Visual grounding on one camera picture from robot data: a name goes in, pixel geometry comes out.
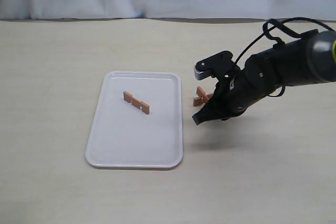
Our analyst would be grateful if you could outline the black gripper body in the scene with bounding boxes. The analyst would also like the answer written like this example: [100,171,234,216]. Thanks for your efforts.
[209,70,270,121]

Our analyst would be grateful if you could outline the wooden notched puzzle piece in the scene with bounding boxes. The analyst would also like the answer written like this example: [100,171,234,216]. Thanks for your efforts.
[123,91,150,115]

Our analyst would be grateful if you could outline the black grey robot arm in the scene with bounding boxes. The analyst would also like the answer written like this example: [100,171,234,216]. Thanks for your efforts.
[192,30,335,124]

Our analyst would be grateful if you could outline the white rectangular plastic tray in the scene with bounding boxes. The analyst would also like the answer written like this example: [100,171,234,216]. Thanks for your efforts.
[85,71,183,169]

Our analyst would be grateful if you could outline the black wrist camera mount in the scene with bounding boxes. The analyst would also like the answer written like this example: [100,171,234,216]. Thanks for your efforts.
[194,50,240,81]

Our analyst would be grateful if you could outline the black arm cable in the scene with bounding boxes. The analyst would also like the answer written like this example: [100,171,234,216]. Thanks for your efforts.
[233,17,336,63]

